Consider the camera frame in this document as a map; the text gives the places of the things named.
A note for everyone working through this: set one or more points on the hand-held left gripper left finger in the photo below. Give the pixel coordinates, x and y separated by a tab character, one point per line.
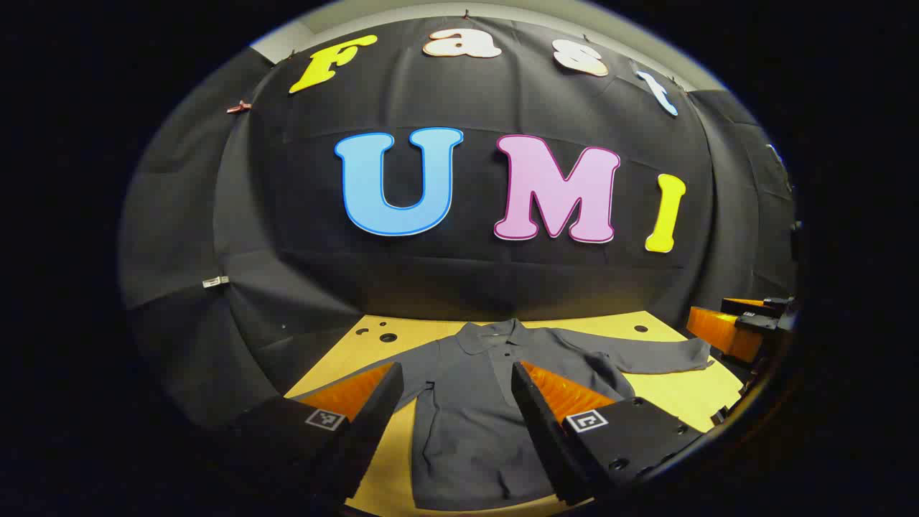
373	424

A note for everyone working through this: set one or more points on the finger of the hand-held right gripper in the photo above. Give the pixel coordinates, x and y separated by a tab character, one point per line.
721	332
750	314

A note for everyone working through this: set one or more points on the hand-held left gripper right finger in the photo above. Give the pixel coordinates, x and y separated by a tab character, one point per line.
542	431

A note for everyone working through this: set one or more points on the grey long-sleeved shirt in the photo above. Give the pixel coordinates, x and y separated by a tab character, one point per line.
459	431

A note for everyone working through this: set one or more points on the table edge clamp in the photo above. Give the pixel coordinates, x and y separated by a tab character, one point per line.
719	415

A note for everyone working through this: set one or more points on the black backdrop cloth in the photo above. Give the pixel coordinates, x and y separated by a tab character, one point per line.
459	273

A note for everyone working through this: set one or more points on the silver binder clip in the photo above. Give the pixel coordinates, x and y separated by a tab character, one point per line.
215	281

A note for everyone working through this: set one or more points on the red clip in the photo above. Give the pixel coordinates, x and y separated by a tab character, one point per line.
239	108

